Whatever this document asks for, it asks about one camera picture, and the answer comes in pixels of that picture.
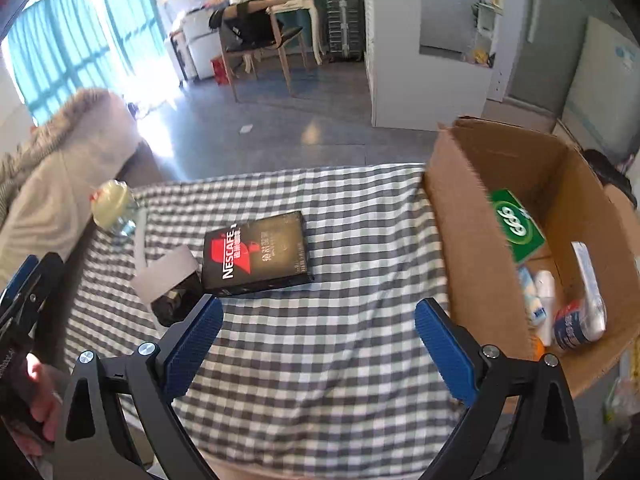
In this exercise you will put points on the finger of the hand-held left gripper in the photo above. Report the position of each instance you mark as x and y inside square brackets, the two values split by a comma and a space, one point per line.
[22, 275]

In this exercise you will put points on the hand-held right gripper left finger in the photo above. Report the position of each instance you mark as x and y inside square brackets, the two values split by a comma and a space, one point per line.
[192, 347]

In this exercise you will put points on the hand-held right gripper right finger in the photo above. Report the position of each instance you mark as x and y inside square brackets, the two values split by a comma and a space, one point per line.
[445, 350]

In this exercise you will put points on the orange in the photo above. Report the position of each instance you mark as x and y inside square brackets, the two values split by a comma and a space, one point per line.
[538, 349]

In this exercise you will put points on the white plush toy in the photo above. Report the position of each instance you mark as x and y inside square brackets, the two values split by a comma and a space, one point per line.
[527, 285]

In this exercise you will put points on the white plastic bottle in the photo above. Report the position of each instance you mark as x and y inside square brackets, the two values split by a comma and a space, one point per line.
[546, 290]

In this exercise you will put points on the blue label water bottle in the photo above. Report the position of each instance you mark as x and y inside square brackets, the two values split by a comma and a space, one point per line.
[572, 327]

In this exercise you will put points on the cardboard box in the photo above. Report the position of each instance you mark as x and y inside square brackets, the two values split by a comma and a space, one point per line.
[465, 220]

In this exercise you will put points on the green box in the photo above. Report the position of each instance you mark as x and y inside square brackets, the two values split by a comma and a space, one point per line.
[517, 230]

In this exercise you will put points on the person's left hand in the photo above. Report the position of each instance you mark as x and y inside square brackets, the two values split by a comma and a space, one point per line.
[42, 385]

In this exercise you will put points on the black sachet packs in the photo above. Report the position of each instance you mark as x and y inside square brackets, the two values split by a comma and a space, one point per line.
[175, 302]

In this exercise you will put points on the glass jar with cream lid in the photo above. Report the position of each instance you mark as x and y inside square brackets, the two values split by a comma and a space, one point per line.
[112, 205]

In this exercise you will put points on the black coffee box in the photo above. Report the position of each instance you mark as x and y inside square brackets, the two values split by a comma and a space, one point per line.
[260, 255]

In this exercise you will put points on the checkered tablecloth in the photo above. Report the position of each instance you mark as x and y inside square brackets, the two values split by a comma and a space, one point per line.
[325, 360]

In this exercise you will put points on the beige jacket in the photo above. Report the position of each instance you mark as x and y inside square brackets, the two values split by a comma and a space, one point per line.
[65, 160]

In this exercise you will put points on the teal curtains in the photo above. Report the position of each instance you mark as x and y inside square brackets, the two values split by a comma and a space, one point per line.
[65, 50]

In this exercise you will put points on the dark cloth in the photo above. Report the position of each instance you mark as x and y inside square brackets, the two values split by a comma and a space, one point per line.
[607, 170]

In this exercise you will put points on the red box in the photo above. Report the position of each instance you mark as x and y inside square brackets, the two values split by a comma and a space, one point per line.
[220, 70]

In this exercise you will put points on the small white fridge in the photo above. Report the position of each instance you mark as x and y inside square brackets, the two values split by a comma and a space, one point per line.
[200, 45]

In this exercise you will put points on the wooden chair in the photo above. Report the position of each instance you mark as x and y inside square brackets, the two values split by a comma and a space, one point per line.
[280, 40]

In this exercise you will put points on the white shelf unit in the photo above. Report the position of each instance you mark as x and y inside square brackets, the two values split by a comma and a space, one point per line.
[487, 25]

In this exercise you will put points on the black bag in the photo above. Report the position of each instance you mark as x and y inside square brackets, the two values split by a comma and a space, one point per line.
[247, 22]

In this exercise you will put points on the white louvered door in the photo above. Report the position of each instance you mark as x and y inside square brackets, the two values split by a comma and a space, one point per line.
[368, 20]

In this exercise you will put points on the plastic drawer tower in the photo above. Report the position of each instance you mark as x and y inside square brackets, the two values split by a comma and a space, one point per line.
[345, 25]

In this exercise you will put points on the white desk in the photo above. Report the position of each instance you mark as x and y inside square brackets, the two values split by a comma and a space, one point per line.
[300, 2]

